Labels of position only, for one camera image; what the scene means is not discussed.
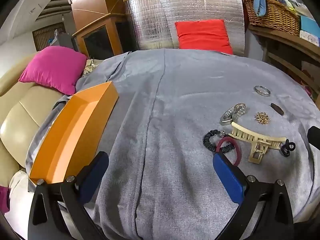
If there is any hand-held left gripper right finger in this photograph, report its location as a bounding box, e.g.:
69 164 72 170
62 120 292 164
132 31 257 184
212 151 295 240

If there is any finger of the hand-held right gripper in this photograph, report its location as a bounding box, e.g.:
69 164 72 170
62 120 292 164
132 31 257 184
307 126 320 150

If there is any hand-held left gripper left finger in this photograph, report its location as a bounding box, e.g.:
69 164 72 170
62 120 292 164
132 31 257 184
27 151 110 240

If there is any maroon hair tie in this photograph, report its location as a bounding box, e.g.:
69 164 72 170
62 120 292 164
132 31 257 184
215 137 242 167

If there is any black scrunchie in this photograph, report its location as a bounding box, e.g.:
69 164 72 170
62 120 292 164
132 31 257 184
203 129 232 153

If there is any cream hair claw clip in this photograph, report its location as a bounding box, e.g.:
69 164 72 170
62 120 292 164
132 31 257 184
229 122 287 165

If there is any orange cardboard box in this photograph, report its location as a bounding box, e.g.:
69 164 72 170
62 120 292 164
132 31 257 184
29 81 119 187

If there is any gold brooch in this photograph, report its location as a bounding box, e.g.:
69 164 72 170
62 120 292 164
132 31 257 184
255 112 270 125

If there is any silver wristwatch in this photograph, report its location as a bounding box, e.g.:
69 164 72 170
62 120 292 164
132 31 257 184
220 103 247 126

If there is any silver bangle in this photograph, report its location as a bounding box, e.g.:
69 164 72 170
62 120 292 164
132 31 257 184
254 85 271 97

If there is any grey blanket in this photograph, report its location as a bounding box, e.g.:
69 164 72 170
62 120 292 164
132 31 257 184
25 49 320 240

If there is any magenta cloth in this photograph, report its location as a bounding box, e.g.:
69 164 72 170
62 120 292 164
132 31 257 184
0 186 10 213

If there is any beige leather sofa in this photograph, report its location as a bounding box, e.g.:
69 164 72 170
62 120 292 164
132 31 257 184
0 52 73 240

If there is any wooden shelf unit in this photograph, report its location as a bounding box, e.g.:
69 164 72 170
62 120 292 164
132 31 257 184
247 25 320 93

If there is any beige crumpled cloth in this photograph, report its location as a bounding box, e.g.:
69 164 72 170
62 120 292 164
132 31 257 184
82 59 102 77

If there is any blue paper box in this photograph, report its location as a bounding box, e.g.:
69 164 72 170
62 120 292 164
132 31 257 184
299 15 317 36

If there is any magenta pillow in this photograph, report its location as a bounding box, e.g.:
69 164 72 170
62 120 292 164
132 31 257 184
19 46 88 95

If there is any wicker basket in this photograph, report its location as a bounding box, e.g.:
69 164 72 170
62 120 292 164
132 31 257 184
243 0 300 36

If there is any wooden glass-door cabinet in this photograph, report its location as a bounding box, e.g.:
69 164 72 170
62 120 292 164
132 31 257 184
72 14 140 60

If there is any red cushion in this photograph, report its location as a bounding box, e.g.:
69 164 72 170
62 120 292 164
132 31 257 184
174 19 233 55

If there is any wooden lattice screen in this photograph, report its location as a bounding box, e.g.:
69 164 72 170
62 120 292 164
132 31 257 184
32 22 67 52

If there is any silver insulated bag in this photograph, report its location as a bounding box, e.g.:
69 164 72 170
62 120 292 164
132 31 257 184
126 0 247 55

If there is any brown hair tie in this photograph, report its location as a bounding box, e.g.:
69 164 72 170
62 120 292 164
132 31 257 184
270 103 284 115

